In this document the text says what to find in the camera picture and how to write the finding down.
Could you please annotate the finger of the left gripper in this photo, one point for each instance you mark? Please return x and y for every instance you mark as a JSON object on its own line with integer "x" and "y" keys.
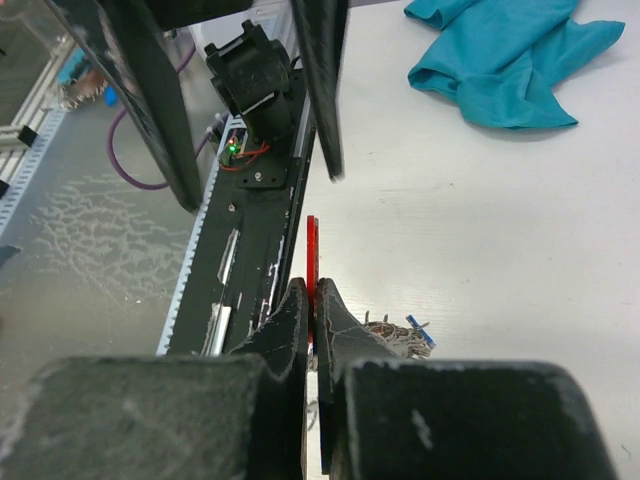
{"x": 240, "y": 415}
{"x": 383, "y": 416}

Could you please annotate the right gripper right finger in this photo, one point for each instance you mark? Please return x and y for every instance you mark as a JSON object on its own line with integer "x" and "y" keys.
{"x": 320, "y": 28}

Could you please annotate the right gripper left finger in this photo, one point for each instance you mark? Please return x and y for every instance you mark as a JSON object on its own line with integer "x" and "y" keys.
{"x": 124, "y": 39}

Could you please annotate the silver keyring with keys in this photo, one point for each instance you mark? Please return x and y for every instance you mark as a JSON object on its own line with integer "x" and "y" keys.
{"x": 411, "y": 342}

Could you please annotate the teal cloth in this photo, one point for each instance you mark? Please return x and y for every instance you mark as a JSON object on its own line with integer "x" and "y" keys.
{"x": 499, "y": 61}

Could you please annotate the white slotted cable duct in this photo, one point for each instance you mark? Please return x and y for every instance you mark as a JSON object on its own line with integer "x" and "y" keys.
{"x": 19, "y": 191}

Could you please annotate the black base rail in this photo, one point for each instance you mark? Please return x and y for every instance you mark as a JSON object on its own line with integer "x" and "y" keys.
{"x": 245, "y": 251}

